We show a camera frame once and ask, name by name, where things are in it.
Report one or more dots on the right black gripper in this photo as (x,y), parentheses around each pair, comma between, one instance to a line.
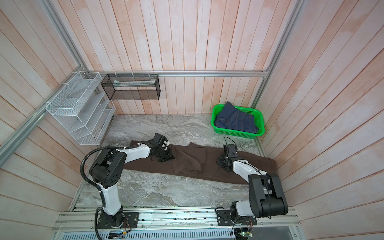
(219,160)

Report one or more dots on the green plastic basket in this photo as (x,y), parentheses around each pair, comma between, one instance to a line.
(259,121)

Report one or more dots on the black wire mesh basket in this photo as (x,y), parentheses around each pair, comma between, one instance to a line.
(132,87)

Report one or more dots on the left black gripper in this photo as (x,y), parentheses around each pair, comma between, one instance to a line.
(169,157)

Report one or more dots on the brown corduroy trousers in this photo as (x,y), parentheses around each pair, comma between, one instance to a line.
(193,161)

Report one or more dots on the horizontal aluminium wall rail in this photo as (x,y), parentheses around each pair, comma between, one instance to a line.
(166,74)

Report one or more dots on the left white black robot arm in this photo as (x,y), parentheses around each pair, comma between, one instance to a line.
(102,168)

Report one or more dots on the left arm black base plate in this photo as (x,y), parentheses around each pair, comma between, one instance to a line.
(118,221)

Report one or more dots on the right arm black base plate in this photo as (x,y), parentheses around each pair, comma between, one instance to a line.
(227,218)

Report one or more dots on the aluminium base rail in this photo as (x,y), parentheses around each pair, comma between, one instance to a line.
(178,223)

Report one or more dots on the aluminium frame rail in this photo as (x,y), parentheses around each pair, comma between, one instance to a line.
(294,17)
(28,126)

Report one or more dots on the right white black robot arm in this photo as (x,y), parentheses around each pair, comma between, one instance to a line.
(266,195)

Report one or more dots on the blue denim jeans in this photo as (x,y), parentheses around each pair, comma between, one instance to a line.
(233,119)

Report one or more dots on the left aluminium frame rail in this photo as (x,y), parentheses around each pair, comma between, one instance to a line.
(28,126)

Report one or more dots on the white wire mesh shelf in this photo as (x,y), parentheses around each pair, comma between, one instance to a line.
(81,110)

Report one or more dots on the right aluminium frame rail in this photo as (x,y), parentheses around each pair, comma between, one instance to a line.
(294,17)

